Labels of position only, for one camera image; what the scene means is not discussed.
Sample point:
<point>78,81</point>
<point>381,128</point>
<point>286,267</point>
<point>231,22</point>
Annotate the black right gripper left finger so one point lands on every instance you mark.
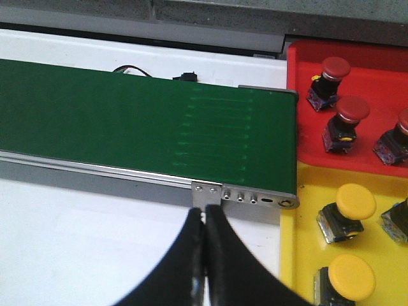
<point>179,277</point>

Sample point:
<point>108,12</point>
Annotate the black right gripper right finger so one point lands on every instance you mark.
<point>235,276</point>

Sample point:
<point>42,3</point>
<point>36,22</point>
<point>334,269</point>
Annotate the yellow mushroom push button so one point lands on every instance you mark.
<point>342,220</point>

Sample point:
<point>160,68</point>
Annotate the red mushroom push button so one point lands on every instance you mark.
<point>323,89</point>

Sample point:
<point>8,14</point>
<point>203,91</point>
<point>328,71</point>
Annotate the yellow plastic tray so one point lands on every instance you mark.
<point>303,249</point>

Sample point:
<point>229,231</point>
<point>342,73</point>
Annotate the green conveyor belt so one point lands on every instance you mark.
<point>238,136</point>

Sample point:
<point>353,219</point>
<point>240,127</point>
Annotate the right grey steel shelf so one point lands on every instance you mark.
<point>238,27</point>

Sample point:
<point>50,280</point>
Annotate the steel conveyor support bracket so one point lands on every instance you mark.
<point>205,193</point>

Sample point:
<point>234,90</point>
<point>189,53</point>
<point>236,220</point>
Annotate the aluminium conveyor side rail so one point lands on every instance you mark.
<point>100,170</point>

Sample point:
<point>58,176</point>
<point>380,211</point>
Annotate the black rocker switch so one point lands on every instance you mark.
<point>187,76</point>

